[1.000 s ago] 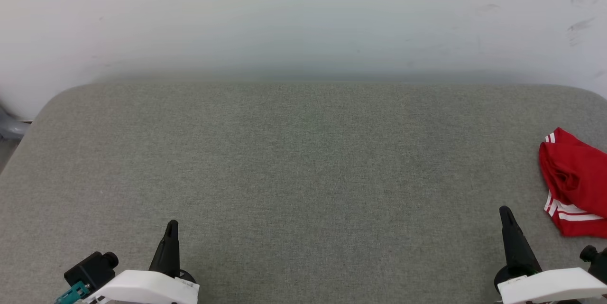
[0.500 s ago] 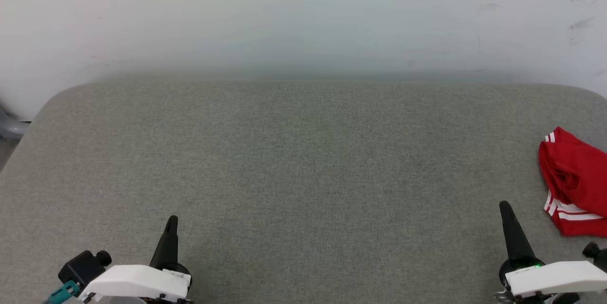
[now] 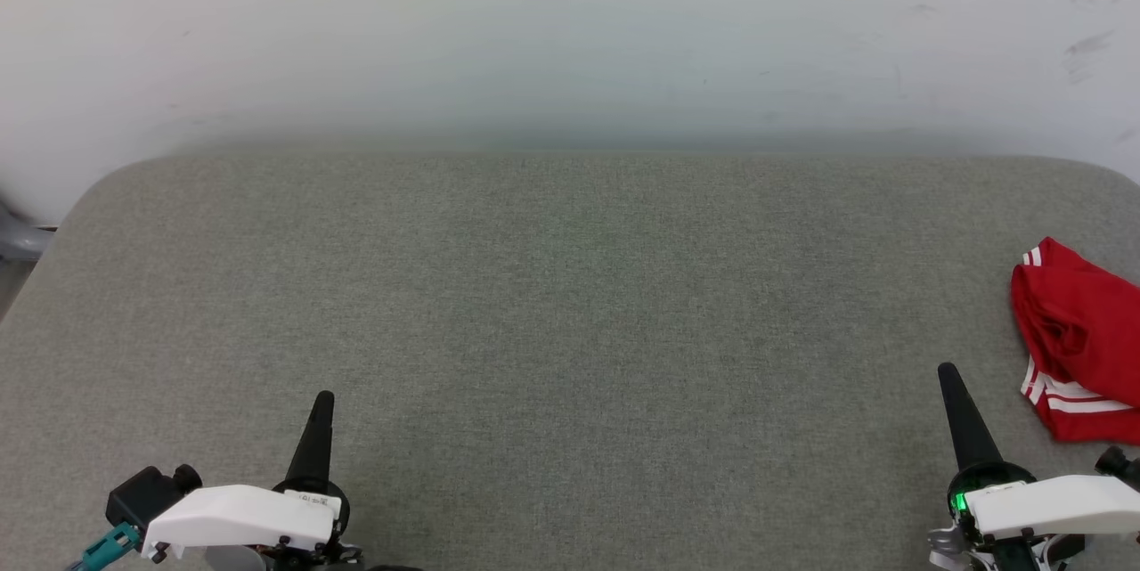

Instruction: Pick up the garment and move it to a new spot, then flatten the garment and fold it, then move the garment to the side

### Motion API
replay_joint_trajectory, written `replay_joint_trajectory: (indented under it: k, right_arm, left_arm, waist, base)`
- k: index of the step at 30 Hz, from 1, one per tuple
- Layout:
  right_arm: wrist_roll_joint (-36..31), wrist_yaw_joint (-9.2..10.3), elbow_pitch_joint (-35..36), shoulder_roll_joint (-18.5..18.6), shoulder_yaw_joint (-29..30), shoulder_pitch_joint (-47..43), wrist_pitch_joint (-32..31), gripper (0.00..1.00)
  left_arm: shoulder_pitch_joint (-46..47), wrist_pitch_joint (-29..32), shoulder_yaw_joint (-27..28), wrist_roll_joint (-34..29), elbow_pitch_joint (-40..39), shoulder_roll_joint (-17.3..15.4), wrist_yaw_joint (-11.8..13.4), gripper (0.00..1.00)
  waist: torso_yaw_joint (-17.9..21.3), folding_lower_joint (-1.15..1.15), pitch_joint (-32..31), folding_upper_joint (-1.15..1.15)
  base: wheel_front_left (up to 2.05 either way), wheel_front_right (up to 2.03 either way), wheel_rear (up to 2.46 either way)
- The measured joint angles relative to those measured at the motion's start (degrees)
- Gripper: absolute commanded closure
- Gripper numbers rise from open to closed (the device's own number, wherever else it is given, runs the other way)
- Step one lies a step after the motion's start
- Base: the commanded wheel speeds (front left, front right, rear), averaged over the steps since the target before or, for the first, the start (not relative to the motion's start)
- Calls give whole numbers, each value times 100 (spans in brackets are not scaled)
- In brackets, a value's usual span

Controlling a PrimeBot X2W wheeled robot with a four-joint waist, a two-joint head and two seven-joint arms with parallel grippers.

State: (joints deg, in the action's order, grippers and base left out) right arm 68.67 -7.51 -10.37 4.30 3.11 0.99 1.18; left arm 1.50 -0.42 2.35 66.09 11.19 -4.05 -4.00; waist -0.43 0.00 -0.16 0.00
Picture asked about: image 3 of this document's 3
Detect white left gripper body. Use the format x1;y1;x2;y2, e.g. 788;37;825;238
140;477;354;559

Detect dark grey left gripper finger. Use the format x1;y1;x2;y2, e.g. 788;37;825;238
284;390;337;494

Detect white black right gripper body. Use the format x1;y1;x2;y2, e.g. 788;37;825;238
946;461;1140;544

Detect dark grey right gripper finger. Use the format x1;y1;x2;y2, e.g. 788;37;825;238
937;362;1004;472

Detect red white Bulls jersey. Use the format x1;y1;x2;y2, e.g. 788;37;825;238
1010;237;1140;446

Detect grey curved furniture part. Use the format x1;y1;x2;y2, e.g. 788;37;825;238
0;195;57;265

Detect black cable with teal plug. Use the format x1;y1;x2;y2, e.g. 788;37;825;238
67;521;144;571

